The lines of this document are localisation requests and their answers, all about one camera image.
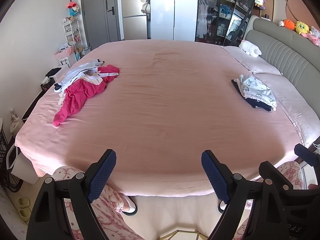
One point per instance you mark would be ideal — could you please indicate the white handbag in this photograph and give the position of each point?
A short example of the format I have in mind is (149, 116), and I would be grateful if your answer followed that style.
(145, 8)

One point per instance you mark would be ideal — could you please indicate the white plush toy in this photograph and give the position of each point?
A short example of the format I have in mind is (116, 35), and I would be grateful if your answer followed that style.
(250, 48)

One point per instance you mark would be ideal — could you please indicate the white shelf rack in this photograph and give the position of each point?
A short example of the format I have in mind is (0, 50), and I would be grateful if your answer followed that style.
(73, 36)

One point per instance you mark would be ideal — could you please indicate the person's left leg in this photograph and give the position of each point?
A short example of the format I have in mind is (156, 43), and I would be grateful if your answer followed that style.
(112, 215)

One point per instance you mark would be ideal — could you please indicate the person's leg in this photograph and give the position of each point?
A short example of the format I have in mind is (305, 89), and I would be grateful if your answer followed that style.
(112, 215)
(293, 173)

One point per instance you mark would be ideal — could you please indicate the white wardrobe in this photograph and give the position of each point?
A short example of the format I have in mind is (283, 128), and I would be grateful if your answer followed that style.
(172, 10)

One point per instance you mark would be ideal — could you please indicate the white storage box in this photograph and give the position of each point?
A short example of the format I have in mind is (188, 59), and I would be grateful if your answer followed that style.
(61, 76)

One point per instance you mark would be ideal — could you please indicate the white and purple plush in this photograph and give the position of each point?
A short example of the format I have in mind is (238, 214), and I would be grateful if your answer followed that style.
(259, 2)

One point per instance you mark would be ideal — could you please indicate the white slipper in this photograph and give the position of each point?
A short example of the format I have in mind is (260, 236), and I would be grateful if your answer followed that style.
(130, 206)

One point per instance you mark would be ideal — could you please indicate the black glass cabinet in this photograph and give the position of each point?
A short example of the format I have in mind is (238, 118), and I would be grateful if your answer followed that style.
(215, 10)

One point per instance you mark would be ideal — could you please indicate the green slippers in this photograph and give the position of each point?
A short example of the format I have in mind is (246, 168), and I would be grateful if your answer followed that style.
(23, 208)

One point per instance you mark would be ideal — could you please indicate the pink basket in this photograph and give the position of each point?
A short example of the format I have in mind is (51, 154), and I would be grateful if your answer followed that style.
(65, 52)

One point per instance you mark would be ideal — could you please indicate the silver fridge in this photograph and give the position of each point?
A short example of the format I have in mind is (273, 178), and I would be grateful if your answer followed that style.
(133, 17)

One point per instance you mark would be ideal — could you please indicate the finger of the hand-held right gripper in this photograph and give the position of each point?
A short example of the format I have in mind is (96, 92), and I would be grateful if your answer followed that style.
(306, 155)
(277, 177)

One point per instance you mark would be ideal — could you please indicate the white paper bag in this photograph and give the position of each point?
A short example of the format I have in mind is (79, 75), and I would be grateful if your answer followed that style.
(67, 61)

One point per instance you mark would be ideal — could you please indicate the yellow plush toy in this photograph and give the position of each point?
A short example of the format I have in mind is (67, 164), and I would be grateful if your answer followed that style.
(302, 28)

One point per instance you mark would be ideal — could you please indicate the black oval mirror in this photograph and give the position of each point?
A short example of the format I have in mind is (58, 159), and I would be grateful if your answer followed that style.
(243, 7)

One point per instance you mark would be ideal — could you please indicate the white humidifier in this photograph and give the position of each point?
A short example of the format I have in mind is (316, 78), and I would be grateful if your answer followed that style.
(15, 123)

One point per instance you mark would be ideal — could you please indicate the grey padded headboard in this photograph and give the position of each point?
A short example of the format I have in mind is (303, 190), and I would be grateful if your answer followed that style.
(287, 52)

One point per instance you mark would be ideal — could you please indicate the white t-shirt with navy trim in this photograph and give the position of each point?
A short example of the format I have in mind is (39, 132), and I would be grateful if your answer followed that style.
(75, 73)

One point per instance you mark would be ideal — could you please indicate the bed with pink sheet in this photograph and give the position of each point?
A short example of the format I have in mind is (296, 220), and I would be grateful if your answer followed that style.
(170, 105)

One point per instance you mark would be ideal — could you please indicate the cream garment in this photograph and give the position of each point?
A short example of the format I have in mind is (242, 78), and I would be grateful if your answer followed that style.
(93, 78)

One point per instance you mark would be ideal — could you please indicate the pink and white plush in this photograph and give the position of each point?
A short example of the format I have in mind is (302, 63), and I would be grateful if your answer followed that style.
(314, 36)

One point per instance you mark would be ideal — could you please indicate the pink pillow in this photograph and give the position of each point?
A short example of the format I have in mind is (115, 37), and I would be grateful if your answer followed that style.
(295, 102)
(252, 62)

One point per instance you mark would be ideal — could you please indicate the magenta garment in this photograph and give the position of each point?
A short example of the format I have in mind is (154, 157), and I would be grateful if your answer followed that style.
(75, 100)

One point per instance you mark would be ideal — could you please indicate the dark cardboard box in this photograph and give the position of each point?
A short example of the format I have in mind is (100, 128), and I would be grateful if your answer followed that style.
(45, 87)

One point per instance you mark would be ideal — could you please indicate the person's right leg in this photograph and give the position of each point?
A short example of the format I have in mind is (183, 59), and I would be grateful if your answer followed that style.
(293, 173)

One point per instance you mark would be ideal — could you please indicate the grey door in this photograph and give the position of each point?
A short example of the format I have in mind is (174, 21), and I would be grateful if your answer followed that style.
(97, 12)

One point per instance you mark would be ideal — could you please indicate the white patterned folded garment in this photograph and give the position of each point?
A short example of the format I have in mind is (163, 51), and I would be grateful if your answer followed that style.
(260, 90)

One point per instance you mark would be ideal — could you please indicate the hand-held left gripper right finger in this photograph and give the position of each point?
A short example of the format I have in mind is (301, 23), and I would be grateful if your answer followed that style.
(215, 177)

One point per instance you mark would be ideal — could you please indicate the black cloth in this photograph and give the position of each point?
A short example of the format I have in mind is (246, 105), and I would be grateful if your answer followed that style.
(53, 72)

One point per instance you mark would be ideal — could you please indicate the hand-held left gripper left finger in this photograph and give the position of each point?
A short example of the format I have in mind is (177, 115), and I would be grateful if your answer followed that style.
(102, 175)

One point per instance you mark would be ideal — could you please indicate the orange plush toy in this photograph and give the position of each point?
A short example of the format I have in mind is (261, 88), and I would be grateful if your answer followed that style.
(288, 24)

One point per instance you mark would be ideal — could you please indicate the red and blue bird plush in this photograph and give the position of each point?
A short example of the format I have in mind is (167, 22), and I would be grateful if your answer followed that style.
(73, 9)

